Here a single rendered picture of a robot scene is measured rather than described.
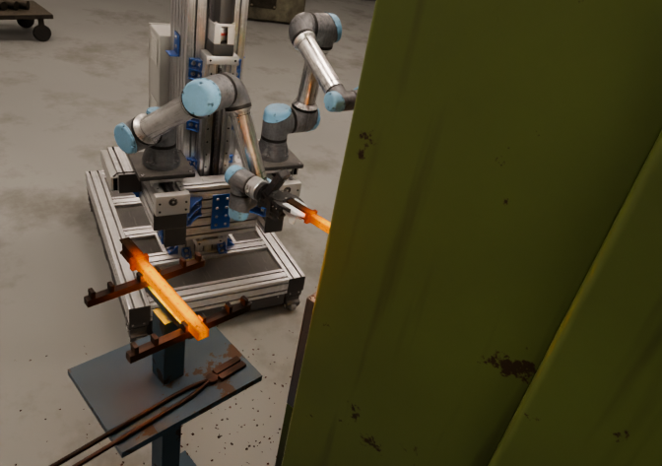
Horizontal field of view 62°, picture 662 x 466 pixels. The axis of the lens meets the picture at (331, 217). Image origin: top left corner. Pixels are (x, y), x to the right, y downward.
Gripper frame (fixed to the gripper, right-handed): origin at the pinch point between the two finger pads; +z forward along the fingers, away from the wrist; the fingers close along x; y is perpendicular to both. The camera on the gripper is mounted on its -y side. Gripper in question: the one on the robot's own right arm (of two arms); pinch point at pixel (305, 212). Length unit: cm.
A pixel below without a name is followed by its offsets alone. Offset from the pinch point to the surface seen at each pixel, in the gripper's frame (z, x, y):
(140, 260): -8, 55, -1
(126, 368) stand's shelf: -1, 64, 26
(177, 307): 12, 59, -1
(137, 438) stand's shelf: 19, 74, 26
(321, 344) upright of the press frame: 46, 49, -9
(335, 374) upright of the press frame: 51, 49, -4
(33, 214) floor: -191, 0, 103
